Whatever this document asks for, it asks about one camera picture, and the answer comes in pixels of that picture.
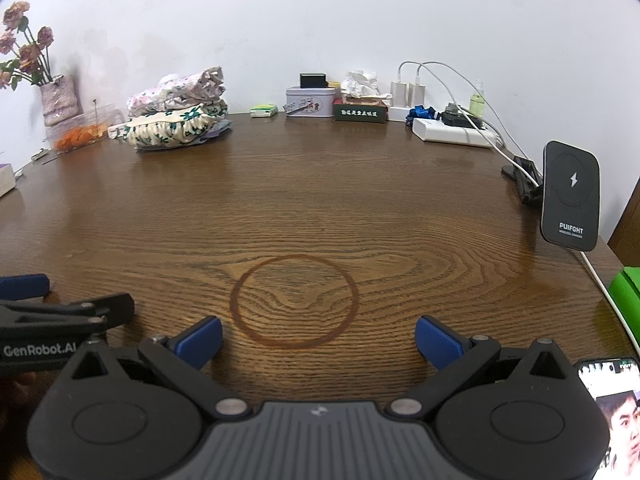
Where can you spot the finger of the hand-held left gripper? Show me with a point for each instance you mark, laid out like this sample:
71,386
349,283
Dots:
115,306
22,287

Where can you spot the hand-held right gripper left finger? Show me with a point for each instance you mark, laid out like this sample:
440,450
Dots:
200,340

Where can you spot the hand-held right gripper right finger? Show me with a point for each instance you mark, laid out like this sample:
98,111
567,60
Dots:
437,342

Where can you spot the cream green floral pants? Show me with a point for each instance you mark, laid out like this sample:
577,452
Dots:
170,130

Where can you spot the pink blue purple shirt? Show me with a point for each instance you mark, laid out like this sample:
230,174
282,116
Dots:
217,132

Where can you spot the pink floral white garment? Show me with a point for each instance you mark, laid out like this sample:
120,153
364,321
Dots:
175,90

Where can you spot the purple white tissue box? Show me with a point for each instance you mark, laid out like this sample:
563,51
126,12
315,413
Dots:
7,181

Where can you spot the dark thin stick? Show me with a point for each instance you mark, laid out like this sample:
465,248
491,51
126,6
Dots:
54,158

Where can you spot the small olive packet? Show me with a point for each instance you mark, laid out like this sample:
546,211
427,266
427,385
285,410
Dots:
40,154

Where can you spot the pile of tangerines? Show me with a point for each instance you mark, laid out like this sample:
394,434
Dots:
80,137

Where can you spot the white plastic clip device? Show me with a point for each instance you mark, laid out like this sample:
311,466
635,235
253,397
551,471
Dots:
117,131

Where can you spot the clear plastic box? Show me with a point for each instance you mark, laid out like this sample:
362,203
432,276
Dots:
87,117

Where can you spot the black clamp holder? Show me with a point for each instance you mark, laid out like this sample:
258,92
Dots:
522,177

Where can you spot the thin metal skewer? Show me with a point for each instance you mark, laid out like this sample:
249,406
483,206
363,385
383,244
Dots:
95,115

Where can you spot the pink knitted vase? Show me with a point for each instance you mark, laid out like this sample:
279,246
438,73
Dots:
61,100

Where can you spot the smartphone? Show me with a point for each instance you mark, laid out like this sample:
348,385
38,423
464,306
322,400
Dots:
617,410

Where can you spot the bright green object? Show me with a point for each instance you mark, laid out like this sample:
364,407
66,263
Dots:
627,295

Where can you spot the white power strip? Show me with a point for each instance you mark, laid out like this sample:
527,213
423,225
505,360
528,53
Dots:
450,135

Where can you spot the brown wooden cabinet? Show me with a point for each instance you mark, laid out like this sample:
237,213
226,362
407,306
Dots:
627,240

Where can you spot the black charging dock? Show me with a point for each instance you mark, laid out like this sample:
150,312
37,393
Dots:
462,120

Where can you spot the green white small box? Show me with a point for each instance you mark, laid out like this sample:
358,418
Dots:
264,111

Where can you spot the dried rose bouquet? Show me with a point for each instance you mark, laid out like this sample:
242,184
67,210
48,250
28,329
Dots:
27,47

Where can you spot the small green bottle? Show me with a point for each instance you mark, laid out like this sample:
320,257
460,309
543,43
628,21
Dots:
477,102

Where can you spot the dark green tissue box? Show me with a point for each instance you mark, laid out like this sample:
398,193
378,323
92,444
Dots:
360,110

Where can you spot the white charger adapter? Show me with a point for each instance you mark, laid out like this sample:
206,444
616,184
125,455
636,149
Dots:
399,94
417,95

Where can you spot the grey tin box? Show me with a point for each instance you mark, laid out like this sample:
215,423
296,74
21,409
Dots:
310,102

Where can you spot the small black box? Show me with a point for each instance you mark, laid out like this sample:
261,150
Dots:
313,81

